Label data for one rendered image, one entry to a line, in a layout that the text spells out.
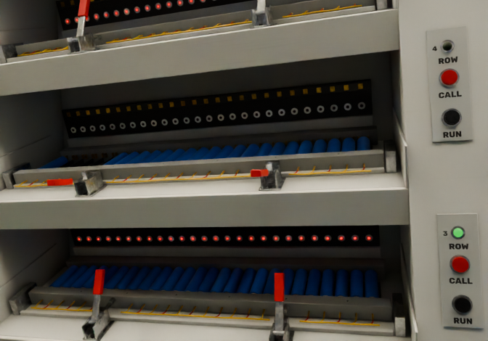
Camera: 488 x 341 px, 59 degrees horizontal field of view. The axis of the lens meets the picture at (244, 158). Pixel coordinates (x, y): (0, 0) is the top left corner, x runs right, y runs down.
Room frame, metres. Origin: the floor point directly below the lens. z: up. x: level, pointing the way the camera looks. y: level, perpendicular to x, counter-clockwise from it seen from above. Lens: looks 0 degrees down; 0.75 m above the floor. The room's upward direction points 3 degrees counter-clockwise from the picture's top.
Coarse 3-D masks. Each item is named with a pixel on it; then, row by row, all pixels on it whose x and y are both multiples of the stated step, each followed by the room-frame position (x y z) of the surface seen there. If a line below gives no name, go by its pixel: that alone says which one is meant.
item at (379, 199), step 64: (192, 128) 0.74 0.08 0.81; (256, 128) 0.70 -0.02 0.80; (320, 128) 0.68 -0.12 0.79; (0, 192) 0.68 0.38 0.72; (64, 192) 0.64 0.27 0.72; (128, 192) 0.60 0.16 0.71; (192, 192) 0.56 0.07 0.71; (256, 192) 0.53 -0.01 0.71; (320, 192) 0.51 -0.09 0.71; (384, 192) 0.49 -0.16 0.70
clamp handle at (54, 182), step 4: (84, 176) 0.61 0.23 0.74; (88, 176) 0.61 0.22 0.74; (48, 180) 0.55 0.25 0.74; (52, 180) 0.55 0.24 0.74; (56, 180) 0.55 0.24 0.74; (60, 180) 0.55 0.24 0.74; (64, 180) 0.56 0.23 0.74; (68, 180) 0.57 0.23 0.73; (72, 180) 0.58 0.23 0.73; (76, 180) 0.59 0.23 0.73; (80, 180) 0.59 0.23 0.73; (84, 180) 0.60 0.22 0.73; (48, 184) 0.55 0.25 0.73; (52, 184) 0.55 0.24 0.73; (56, 184) 0.55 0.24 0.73; (60, 184) 0.55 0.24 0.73; (64, 184) 0.56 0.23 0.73; (68, 184) 0.57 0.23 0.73; (72, 184) 0.58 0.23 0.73
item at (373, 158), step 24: (48, 168) 0.68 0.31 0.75; (72, 168) 0.67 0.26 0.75; (96, 168) 0.65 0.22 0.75; (120, 168) 0.63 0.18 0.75; (144, 168) 0.62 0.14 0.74; (168, 168) 0.61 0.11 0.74; (192, 168) 0.60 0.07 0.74; (216, 168) 0.59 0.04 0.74; (240, 168) 0.59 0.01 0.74; (288, 168) 0.57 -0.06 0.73; (312, 168) 0.56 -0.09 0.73; (336, 168) 0.55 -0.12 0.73
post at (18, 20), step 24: (0, 0) 0.71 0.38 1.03; (24, 0) 0.76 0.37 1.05; (48, 0) 0.82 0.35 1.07; (0, 24) 0.71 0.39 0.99; (24, 24) 0.76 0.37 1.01; (48, 24) 0.82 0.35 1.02; (0, 96) 0.70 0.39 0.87; (24, 96) 0.75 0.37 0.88; (48, 96) 0.81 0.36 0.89; (0, 120) 0.70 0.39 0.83; (24, 120) 0.75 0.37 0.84; (48, 120) 0.80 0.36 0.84; (0, 144) 0.70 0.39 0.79; (24, 144) 0.74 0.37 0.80; (0, 240) 0.69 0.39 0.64; (24, 240) 0.73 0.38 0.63; (48, 240) 0.79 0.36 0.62; (0, 264) 0.68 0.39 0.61; (24, 264) 0.73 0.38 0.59
